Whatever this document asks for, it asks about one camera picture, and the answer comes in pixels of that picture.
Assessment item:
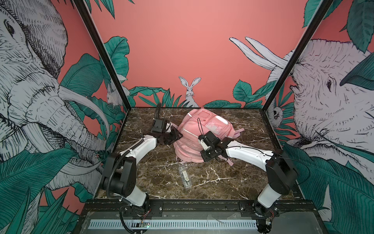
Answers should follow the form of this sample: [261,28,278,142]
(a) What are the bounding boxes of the black corner frame post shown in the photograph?
[73,0,131,112]
[262,0,333,112]

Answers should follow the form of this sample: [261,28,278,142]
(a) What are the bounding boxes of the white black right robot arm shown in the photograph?
[199,138,299,217]

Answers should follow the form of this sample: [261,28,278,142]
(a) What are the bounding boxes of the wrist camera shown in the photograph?
[151,119,171,133]
[198,131,221,151]

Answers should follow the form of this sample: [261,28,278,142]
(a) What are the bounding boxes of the clear plastic small case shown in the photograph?
[178,164,192,189]

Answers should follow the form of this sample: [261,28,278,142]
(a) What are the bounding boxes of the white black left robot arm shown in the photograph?
[99,127,183,210]

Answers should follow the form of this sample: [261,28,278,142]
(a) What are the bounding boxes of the pink student backpack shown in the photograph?
[173,108,244,163]

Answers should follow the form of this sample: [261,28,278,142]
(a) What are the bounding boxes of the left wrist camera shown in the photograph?
[151,119,171,133]

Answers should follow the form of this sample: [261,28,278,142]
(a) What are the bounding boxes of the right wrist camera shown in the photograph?
[198,131,221,151]

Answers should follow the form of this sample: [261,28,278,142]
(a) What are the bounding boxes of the black left corner frame post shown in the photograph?
[73,0,131,112]

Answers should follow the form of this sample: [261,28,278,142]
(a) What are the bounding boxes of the white perforated cable tray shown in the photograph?
[88,219,258,230]

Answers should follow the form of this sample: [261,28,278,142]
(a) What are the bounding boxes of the black front mounting rail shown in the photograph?
[81,199,316,219]

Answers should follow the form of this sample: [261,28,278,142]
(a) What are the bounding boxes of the black right corner frame post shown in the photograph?
[262,0,333,112]

